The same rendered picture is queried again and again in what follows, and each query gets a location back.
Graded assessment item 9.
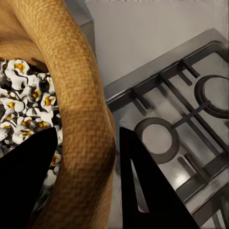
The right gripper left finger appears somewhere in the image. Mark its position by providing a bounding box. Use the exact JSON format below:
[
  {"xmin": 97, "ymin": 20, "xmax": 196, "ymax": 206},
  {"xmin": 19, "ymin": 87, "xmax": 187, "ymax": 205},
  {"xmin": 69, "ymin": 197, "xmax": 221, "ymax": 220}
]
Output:
[{"xmin": 0, "ymin": 127, "xmax": 58, "ymax": 229}]

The popcorn bag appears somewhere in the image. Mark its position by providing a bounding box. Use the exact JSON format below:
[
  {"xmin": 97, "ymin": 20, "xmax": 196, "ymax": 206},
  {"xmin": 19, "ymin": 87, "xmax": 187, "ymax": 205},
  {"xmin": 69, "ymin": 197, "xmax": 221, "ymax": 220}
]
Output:
[{"xmin": 0, "ymin": 0, "xmax": 116, "ymax": 229}]

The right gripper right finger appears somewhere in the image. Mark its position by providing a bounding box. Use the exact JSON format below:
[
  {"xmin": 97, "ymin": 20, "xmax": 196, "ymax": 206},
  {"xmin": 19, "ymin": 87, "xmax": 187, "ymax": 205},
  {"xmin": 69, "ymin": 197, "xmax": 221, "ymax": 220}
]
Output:
[{"xmin": 119, "ymin": 127, "xmax": 200, "ymax": 229}]

